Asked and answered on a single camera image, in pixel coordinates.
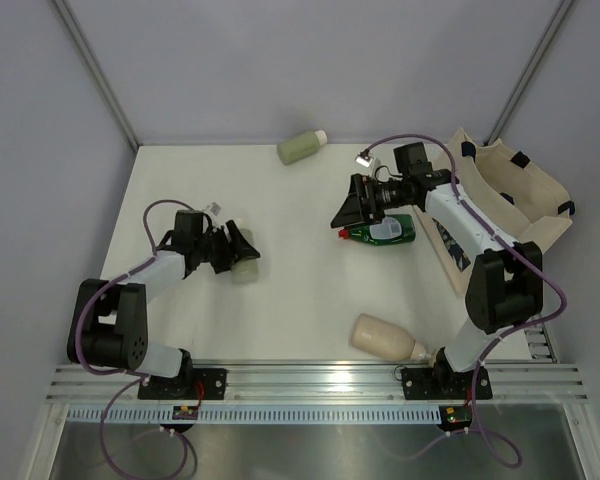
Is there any right small circuit board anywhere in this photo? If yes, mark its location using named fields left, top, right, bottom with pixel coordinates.
left=438, top=405, right=473, bottom=432

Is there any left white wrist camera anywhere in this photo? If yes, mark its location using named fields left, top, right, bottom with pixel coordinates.
left=203, top=202, right=222, bottom=228

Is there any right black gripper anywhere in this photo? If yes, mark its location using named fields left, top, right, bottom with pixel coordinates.
left=332, top=173, right=409, bottom=229

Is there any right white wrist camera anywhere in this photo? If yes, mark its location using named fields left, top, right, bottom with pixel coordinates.
left=355, top=152, right=382, bottom=174

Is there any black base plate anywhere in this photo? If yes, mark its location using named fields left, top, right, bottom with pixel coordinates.
left=137, top=368, right=227, bottom=401
left=400, top=367, right=493, bottom=401

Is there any right aluminium frame post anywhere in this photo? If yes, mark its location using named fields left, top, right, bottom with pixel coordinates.
left=482, top=0, right=577, bottom=146

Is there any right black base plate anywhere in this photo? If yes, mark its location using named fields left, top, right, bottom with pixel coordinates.
left=400, top=367, right=493, bottom=401

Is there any left aluminium frame post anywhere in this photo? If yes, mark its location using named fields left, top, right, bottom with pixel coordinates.
left=49, top=0, right=141, bottom=153

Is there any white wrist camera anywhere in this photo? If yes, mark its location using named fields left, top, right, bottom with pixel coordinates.
left=203, top=202, right=222, bottom=228
left=355, top=152, right=382, bottom=174

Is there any beige canvas tote bag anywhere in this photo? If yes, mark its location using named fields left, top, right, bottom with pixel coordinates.
left=414, top=127, right=575, bottom=298

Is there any white slotted cable duct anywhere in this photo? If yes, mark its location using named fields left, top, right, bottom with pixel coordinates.
left=65, top=404, right=452, bottom=426

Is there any aluminium frame post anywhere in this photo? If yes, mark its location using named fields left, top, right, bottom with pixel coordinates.
left=482, top=0, right=577, bottom=146
left=49, top=0, right=141, bottom=153

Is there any pale green translucent bottle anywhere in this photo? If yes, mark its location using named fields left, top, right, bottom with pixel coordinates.
left=231, top=218, right=259, bottom=285

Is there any aluminium mounting rail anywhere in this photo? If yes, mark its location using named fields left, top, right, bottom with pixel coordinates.
left=46, top=362, right=587, bottom=404

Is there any purple cable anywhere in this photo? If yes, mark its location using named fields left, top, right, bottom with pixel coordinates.
left=367, top=133, right=569, bottom=469
left=73, top=199, right=206, bottom=475

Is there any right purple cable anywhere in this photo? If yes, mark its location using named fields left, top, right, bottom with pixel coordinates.
left=367, top=133, right=569, bottom=469

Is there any left small circuit board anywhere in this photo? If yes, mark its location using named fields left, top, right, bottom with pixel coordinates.
left=172, top=405, right=199, bottom=421

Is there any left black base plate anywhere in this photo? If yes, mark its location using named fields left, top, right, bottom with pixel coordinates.
left=137, top=368, right=227, bottom=401

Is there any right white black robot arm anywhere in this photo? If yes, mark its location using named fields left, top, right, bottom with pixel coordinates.
left=331, top=137, right=543, bottom=397

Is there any sage green bottle white cap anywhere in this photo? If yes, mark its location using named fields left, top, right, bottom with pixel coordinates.
left=276, top=130, right=328, bottom=166

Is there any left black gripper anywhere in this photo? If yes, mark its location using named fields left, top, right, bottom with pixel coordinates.
left=194, top=220, right=259, bottom=273

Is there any green dish soap bottle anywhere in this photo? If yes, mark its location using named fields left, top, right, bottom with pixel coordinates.
left=338, top=214, right=416, bottom=247

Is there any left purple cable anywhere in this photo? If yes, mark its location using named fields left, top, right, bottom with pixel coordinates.
left=73, top=199, right=206, bottom=475

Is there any beige cream bottle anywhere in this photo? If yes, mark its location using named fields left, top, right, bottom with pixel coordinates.
left=349, top=314, right=432, bottom=362

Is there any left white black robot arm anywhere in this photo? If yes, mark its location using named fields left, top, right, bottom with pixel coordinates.
left=67, top=210, right=260, bottom=399

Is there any small circuit board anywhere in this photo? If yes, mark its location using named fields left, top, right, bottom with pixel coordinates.
left=438, top=405, right=473, bottom=432
left=172, top=405, right=199, bottom=421

